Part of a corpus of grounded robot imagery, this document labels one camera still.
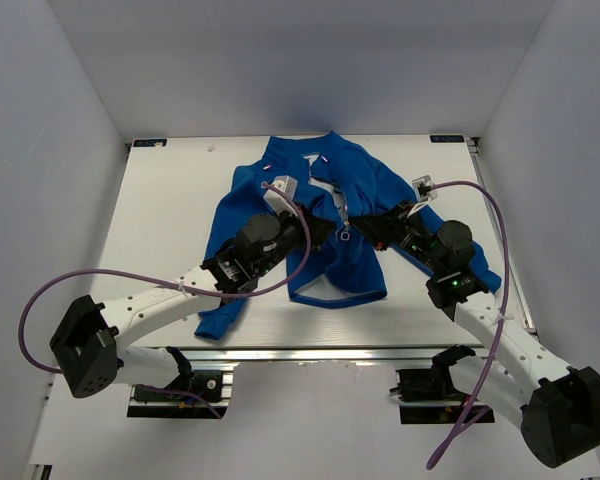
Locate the right blue table label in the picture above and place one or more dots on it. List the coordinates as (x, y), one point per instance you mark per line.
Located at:
(446, 138)

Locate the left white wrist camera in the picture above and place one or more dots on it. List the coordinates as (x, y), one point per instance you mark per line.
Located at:
(279, 194)

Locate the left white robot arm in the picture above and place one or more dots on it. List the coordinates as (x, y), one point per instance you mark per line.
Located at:
(95, 343)

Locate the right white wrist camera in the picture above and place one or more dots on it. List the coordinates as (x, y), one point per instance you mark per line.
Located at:
(423, 188)

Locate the aluminium table front rail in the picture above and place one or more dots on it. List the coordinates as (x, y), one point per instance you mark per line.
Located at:
(388, 354)

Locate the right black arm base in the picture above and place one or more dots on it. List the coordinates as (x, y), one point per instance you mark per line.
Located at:
(426, 396)

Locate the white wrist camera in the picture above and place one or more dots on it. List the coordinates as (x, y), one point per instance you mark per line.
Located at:
(423, 188)
(279, 194)

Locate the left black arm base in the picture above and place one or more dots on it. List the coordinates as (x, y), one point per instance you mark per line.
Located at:
(192, 394)

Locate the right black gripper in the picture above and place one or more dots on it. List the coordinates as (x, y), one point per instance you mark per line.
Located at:
(385, 227)

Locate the left blue table label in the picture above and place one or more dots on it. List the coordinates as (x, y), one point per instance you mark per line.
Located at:
(149, 143)

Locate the blue table label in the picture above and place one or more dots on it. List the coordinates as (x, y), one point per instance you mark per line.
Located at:
(149, 143)
(446, 138)

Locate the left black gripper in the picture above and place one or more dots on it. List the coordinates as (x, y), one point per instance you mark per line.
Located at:
(321, 229)

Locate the blue fleece jacket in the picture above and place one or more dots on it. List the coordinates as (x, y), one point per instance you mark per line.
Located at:
(337, 180)

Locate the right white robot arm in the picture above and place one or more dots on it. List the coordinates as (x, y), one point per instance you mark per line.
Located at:
(555, 406)

